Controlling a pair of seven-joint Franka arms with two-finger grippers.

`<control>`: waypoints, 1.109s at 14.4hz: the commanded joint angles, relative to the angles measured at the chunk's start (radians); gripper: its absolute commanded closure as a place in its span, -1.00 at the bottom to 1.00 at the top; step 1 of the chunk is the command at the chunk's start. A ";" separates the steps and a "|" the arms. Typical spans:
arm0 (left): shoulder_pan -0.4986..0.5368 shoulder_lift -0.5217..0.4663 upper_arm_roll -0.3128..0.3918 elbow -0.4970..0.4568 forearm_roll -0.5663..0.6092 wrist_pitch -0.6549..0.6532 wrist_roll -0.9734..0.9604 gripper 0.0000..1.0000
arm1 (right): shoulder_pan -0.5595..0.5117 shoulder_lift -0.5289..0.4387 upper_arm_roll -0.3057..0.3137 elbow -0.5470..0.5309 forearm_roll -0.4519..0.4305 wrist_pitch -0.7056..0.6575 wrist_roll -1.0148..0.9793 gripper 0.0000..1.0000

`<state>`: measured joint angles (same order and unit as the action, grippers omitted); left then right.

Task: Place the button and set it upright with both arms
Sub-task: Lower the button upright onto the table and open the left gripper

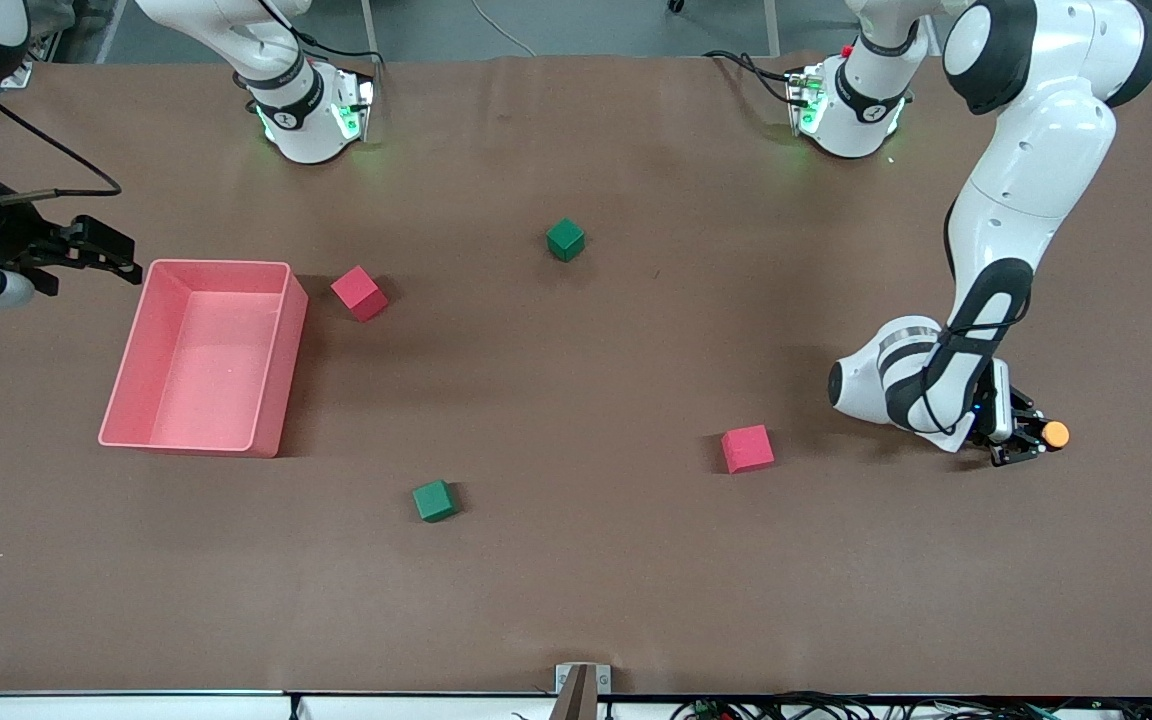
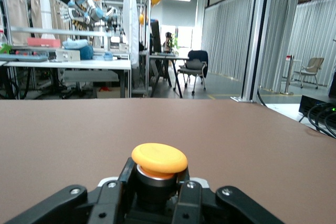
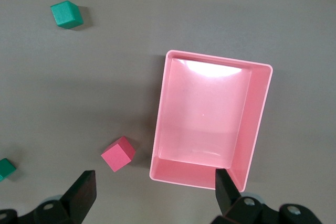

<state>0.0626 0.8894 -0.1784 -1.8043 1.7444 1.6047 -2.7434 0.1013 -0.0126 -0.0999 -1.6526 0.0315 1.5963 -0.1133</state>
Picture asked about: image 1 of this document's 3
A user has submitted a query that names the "tangled cable bundle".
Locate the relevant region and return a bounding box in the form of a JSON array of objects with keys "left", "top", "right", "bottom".
[{"left": 671, "top": 690, "right": 1152, "bottom": 720}]

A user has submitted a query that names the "red cube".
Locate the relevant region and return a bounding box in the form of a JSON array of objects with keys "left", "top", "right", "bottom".
[
  {"left": 330, "top": 265, "right": 390, "bottom": 324},
  {"left": 720, "top": 424, "right": 776, "bottom": 475}
]

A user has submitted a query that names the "black left arm base cable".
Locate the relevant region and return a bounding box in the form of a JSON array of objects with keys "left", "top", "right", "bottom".
[{"left": 703, "top": 49, "right": 799, "bottom": 107}]

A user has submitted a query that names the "silver camera mount bracket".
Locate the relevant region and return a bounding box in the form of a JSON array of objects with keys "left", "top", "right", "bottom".
[{"left": 550, "top": 662, "right": 614, "bottom": 720}]

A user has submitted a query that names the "aluminium frame profile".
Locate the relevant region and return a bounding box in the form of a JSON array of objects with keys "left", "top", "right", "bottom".
[{"left": 0, "top": 30, "right": 47, "bottom": 89}]

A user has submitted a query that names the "pink plastic bin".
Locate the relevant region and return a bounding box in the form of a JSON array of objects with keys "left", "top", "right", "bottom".
[{"left": 98, "top": 259, "right": 309, "bottom": 459}]

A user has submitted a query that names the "black arm base cable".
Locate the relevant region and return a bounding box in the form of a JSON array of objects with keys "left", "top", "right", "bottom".
[
  {"left": 703, "top": 49, "right": 799, "bottom": 107},
  {"left": 236, "top": 0, "right": 383, "bottom": 113}
]

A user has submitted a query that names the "white table edge rail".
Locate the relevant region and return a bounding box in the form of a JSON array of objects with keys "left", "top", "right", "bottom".
[{"left": 0, "top": 689, "right": 677, "bottom": 720}]

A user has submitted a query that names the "white floor cable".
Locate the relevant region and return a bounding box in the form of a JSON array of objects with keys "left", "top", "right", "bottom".
[{"left": 471, "top": 0, "right": 539, "bottom": 58}]

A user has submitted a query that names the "black right arm base cable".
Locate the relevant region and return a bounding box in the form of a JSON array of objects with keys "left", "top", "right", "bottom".
[{"left": 236, "top": 0, "right": 383, "bottom": 113}]

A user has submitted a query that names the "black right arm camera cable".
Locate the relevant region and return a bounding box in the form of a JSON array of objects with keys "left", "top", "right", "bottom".
[{"left": 0, "top": 83, "right": 124, "bottom": 204}]

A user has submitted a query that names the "green cube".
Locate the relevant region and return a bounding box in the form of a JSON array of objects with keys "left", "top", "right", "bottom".
[
  {"left": 546, "top": 218, "right": 587, "bottom": 264},
  {"left": 412, "top": 479, "right": 459, "bottom": 524}
]

